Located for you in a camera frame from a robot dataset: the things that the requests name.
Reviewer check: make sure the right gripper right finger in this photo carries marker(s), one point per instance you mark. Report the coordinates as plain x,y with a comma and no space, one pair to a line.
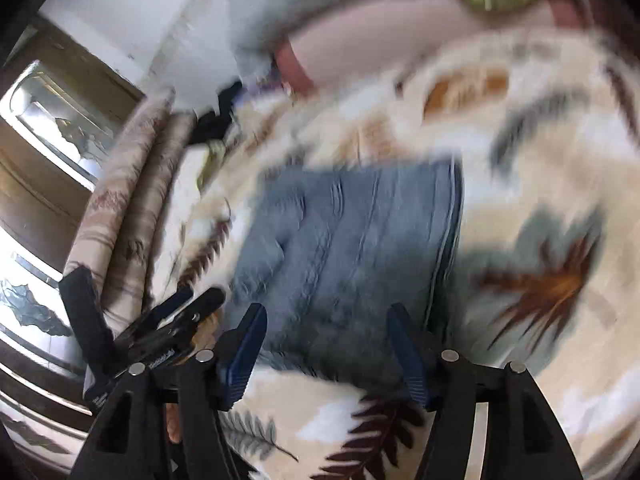
523,439

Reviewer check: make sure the blue denim pants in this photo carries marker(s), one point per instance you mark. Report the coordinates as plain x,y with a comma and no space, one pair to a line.
328,253

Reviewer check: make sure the beige floral folded quilt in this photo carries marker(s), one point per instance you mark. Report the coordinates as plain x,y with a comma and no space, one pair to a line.
97,233

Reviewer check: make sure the pink bolster pillow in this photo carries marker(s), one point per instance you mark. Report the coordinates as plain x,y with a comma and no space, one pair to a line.
365,36

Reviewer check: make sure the wooden cabinet with glass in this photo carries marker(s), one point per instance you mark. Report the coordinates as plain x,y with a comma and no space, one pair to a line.
61,110

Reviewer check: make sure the leaf pattern blanket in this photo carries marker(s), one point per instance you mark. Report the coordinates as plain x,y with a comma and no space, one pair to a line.
546,125

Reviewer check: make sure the striped brown folded quilt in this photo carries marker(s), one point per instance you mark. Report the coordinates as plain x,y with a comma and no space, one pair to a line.
123,292

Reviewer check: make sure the black garment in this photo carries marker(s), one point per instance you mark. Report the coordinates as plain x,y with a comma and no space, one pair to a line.
214,124

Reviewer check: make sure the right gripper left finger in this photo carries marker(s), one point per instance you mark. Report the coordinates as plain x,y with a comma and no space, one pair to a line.
128,440

